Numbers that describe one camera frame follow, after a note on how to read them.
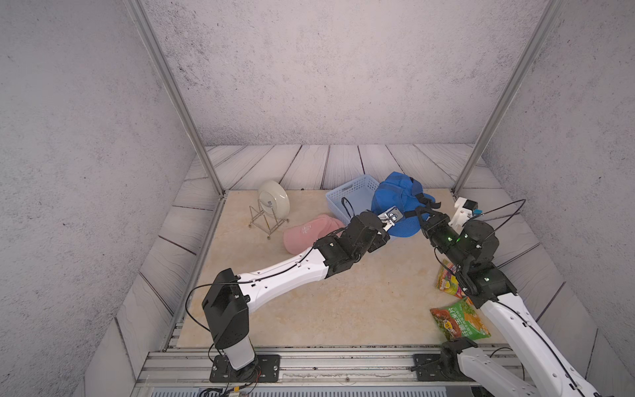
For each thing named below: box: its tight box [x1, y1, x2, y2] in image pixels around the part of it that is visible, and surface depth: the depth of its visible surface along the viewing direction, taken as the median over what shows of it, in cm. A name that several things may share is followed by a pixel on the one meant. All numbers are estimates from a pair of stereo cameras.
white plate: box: [257, 179, 291, 219], surface depth 101 cm
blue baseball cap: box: [371, 171, 436, 238], surface depth 75 cm
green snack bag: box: [429, 296, 492, 340], surface depth 80 cm
